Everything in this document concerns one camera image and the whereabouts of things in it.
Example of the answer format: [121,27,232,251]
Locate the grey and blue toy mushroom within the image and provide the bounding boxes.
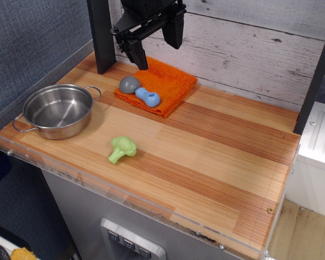
[119,76,160,108]

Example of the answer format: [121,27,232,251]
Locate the yellow object bottom left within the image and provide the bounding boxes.
[10,248,37,260]

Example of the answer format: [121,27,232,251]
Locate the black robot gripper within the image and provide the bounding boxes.
[110,1,186,70]

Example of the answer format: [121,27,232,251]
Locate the toy fridge water dispenser panel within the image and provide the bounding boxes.
[100,218,167,259]

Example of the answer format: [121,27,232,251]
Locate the green toy broccoli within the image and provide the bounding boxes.
[108,136,137,164]

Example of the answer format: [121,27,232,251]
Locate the white grooved appliance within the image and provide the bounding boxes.
[285,102,325,216]

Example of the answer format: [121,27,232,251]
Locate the black vertical post left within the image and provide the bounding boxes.
[87,0,116,74]

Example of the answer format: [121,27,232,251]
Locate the orange folded napkin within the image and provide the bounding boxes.
[114,57,197,118]

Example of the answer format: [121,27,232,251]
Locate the stainless steel pot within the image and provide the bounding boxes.
[12,84,102,140]

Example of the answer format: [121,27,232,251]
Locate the clear acrylic table guard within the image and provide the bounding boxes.
[0,37,306,259]

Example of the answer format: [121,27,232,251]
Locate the dark vertical post right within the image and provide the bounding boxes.
[293,44,325,135]

